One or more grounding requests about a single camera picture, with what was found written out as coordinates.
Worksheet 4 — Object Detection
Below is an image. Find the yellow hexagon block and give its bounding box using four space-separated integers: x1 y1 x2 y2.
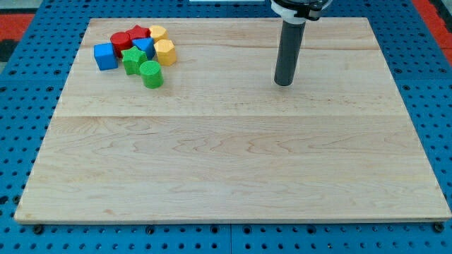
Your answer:
154 39 177 66

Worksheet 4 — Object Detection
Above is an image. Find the green star block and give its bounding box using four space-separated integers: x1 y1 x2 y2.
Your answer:
121 46 148 75

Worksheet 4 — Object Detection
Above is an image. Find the yellow pentagon block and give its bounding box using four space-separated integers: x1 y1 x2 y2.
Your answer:
149 25 169 43

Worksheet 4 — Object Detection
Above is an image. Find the black white robot arm flange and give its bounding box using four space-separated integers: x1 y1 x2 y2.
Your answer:
270 0 333 25

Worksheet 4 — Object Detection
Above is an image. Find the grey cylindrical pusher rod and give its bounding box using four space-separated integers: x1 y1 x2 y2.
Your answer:
274 21 306 86

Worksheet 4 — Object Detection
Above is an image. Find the blue triangle block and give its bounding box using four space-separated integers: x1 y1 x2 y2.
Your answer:
132 37 155 60

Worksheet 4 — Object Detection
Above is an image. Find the red star block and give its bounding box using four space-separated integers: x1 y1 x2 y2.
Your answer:
126 25 150 40

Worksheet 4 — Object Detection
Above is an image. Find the light wooden board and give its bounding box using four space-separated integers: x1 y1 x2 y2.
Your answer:
14 18 451 224

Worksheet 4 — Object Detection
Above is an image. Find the blue cube block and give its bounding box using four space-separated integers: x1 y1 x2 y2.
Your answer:
93 43 118 71

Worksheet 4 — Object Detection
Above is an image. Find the red cylinder block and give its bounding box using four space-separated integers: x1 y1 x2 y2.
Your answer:
110 32 133 58

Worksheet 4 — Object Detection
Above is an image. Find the green cylinder block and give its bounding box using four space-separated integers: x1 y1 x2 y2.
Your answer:
139 61 164 89

